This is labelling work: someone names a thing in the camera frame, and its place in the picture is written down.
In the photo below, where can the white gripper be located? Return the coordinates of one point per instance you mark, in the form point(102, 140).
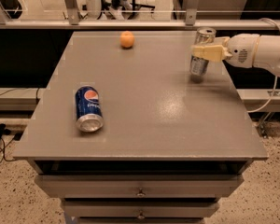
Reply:
point(241, 50)

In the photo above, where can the silver redbull can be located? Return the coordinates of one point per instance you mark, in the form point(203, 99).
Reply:
point(198, 63)

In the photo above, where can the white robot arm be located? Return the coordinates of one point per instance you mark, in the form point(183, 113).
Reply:
point(267, 55)

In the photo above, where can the blue pepsi can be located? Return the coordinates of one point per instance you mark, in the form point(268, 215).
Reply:
point(88, 110)

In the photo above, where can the orange fruit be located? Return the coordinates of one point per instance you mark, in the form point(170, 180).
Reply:
point(126, 39)

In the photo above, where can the grey drawer cabinet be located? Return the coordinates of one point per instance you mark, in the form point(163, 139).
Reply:
point(157, 120)

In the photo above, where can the upper grey drawer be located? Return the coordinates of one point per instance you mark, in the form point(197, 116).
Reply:
point(85, 186)

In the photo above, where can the grey drawer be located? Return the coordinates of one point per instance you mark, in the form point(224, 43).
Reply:
point(142, 209)
point(85, 186)

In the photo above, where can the lower grey drawer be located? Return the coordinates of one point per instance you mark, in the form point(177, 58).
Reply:
point(142, 209)

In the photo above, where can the metal guard rail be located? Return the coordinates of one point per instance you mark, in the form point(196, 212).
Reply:
point(61, 21)

